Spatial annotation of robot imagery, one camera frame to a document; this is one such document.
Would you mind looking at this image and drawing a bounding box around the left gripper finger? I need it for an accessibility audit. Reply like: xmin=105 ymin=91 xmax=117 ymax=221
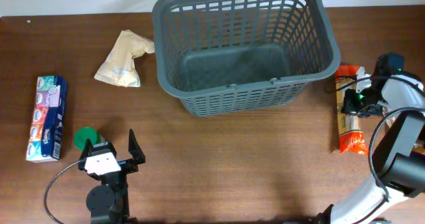
xmin=80 ymin=138 xmax=92 ymax=160
xmin=128 ymin=129 xmax=145 ymax=165

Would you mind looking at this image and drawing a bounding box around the orange pasta packet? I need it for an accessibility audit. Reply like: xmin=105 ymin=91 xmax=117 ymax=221
xmin=335 ymin=64 xmax=369 ymax=155

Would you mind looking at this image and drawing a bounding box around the beige paper bag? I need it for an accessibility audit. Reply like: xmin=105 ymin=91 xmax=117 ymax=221
xmin=94 ymin=30 xmax=155 ymax=88

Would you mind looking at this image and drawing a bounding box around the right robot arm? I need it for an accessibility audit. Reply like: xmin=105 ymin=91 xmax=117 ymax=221
xmin=311 ymin=53 xmax=424 ymax=223

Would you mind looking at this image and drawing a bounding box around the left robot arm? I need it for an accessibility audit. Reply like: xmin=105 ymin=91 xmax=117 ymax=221
xmin=78 ymin=130 xmax=145 ymax=224

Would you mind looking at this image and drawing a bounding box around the green round lid jar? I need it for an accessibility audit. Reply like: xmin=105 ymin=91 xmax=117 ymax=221
xmin=74 ymin=127 xmax=105 ymax=151

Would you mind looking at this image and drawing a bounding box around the blue tissue multipack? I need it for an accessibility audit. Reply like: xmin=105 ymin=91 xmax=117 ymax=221
xmin=26 ymin=76 xmax=68 ymax=163

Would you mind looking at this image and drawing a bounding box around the grey plastic shopping basket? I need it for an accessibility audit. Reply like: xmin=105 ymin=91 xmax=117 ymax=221
xmin=152 ymin=0 xmax=341 ymax=117

